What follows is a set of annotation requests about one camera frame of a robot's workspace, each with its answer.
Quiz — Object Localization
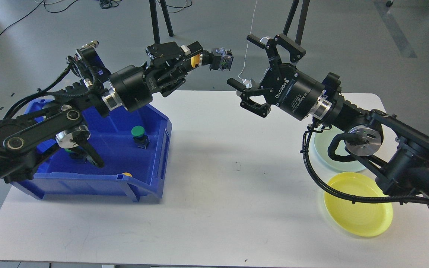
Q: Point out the pale green plate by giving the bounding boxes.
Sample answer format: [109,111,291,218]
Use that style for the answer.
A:
[310,127,366,172]

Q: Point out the blue plastic bin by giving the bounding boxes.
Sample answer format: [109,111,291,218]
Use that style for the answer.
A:
[12,105,172,202]

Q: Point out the white cable with plug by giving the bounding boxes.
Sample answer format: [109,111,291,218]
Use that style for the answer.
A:
[238,0,258,89]

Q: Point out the green push button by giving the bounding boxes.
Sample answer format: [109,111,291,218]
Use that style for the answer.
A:
[131,125,150,149]

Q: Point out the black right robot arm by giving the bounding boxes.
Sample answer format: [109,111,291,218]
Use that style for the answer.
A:
[228,34,429,215]

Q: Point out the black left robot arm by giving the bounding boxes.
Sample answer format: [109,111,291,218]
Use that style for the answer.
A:
[0,41,204,183]

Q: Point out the black tripod legs left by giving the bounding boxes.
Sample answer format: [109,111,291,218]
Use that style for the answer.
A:
[148,0,175,45]

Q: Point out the yellow plate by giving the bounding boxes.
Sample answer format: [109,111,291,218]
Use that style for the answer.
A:
[324,172,393,237]

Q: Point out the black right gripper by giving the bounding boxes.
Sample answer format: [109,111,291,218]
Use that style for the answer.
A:
[226,33,326,122]

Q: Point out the black tripod legs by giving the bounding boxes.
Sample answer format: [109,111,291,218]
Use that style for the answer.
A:
[282,0,310,47]
[148,0,175,45]

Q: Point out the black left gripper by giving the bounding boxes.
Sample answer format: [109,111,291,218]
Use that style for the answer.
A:
[108,41,204,112]

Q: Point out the black tripod legs right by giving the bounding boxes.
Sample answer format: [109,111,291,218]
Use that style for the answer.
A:
[282,0,310,47]

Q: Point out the black floor cable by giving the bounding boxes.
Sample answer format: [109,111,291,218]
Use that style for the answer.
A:
[0,0,81,63]

